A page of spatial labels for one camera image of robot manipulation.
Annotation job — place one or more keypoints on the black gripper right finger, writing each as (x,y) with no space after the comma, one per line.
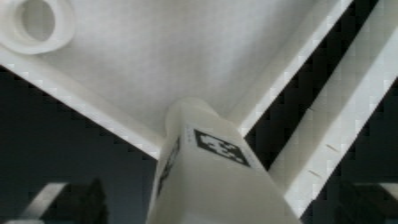
(367,203)

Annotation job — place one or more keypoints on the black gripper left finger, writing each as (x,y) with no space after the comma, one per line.
(65,204)

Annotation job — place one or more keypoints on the white desk leg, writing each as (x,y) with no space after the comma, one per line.
(211,187)

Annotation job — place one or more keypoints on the white desk top tray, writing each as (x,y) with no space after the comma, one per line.
(122,54)

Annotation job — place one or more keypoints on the white U-shaped fence frame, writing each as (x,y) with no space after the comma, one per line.
(339,110)

